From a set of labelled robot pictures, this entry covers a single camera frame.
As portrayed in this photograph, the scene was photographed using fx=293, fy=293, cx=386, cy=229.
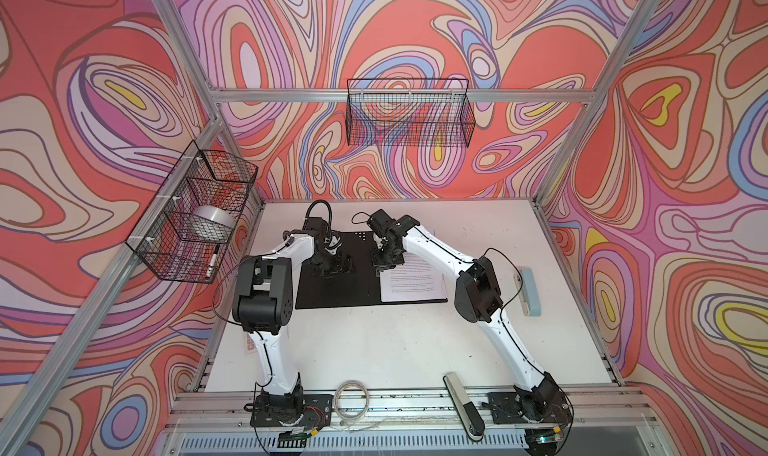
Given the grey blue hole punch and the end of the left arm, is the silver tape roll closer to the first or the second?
the end of the left arm

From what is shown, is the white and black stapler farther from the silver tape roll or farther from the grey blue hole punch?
the silver tape roll

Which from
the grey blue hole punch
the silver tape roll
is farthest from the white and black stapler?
→ the silver tape roll

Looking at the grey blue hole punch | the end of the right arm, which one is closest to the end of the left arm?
the end of the right arm

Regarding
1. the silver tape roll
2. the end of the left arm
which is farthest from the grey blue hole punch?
the silver tape roll

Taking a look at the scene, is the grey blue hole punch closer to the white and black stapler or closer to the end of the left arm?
the white and black stapler

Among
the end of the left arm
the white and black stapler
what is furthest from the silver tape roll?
the white and black stapler

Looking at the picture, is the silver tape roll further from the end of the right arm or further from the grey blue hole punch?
the grey blue hole punch

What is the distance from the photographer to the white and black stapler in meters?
0.69

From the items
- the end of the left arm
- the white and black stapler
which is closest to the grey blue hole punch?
the white and black stapler

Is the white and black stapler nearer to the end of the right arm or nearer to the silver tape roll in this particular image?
the end of the right arm

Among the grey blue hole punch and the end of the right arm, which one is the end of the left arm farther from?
the grey blue hole punch

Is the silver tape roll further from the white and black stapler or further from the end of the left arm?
the white and black stapler

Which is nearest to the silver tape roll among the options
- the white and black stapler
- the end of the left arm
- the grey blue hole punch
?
the end of the left arm
